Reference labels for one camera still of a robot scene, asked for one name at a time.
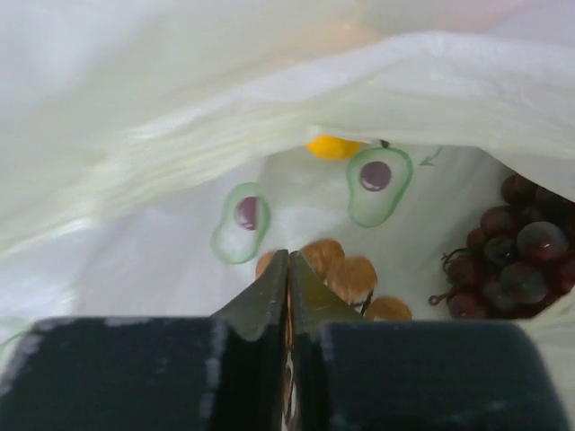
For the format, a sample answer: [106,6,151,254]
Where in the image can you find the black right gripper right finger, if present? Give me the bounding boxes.
[287,250,367,345]

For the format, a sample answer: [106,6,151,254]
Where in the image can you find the brown fake longan branch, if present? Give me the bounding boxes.
[254,239,413,322]

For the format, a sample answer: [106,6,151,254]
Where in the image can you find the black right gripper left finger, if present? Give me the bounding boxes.
[210,250,288,345]

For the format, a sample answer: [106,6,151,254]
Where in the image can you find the yellow fake bell pepper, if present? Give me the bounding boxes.
[305,134,364,161]

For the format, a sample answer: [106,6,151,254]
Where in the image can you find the dark red fake grapes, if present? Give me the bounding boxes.
[428,173,574,320]

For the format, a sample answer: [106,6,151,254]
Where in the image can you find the pale green plastic bag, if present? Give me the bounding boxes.
[0,0,575,360]

